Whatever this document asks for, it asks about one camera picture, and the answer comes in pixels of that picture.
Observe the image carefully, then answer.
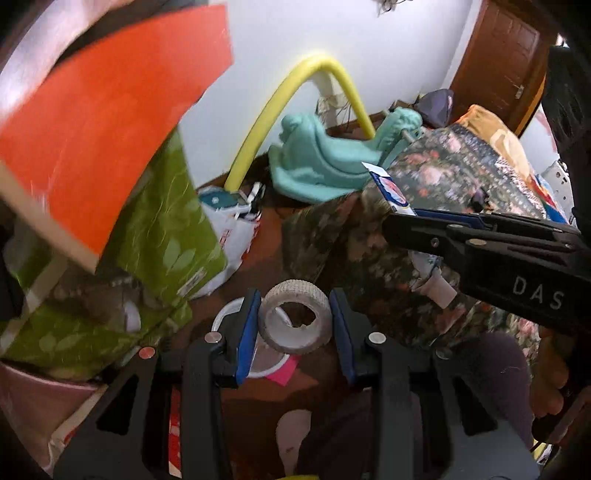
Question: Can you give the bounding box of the orange red box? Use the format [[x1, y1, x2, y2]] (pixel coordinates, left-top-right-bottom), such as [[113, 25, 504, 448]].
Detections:
[[1, 4, 232, 271]]

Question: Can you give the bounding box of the white plastic shopping bag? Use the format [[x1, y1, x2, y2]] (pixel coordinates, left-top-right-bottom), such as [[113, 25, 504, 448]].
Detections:
[[190, 182, 266, 300]]

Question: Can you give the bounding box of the teal plastic rocking horse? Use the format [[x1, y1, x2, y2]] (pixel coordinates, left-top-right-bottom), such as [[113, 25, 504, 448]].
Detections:
[[269, 107, 423, 204]]

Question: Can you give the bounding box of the blue white paper card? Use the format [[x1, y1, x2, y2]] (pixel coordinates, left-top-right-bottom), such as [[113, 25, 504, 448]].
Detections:
[[362, 162, 416, 216]]

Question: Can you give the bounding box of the brown wooden door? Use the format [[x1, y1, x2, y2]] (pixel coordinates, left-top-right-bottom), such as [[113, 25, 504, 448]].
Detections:
[[451, 1, 558, 135]]

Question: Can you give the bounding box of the orange yellow blanket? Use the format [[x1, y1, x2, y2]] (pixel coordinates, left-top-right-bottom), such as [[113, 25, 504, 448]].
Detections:
[[456, 104, 535, 181]]

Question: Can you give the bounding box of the pink paper scrap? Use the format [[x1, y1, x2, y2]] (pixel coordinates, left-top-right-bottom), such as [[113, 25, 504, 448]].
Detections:
[[266, 356, 300, 387]]

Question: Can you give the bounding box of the dark purple trouser knee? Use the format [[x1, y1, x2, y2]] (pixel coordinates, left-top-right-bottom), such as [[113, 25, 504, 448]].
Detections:
[[436, 332, 533, 447]]

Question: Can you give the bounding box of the white tape roll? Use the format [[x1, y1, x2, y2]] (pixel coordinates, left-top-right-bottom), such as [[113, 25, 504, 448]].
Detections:
[[259, 279, 332, 355]]

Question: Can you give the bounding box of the yellow foam tube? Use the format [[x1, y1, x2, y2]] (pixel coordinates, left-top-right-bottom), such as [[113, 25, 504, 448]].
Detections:
[[223, 52, 376, 192]]

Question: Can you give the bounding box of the green leaf pattern box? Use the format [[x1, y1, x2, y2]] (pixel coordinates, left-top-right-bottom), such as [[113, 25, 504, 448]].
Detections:
[[1, 131, 228, 381]]

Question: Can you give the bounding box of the person's right hand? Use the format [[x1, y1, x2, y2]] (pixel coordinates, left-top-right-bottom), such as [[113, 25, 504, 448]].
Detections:
[[530, 327, 576, 418]]

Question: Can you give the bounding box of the dark backpack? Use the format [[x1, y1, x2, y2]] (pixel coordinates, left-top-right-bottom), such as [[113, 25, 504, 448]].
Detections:
[[413, 89, 455, 128]]

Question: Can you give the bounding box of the floral bed cover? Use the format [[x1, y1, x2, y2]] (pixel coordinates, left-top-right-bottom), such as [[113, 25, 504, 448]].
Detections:
[[281, 125, 546, 364]]

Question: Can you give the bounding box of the white plastic trash bowl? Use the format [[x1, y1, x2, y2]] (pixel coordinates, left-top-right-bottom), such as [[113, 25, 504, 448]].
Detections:
[[211, 297, 290, 379]]

